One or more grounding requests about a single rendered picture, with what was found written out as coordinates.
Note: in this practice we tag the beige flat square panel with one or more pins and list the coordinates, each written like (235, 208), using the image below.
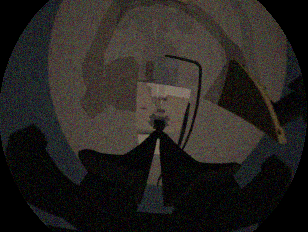
(143, 136)

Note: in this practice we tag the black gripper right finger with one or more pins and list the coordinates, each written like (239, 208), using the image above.
(180, 172)

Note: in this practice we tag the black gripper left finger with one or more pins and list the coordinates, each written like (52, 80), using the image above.
(131, 169)

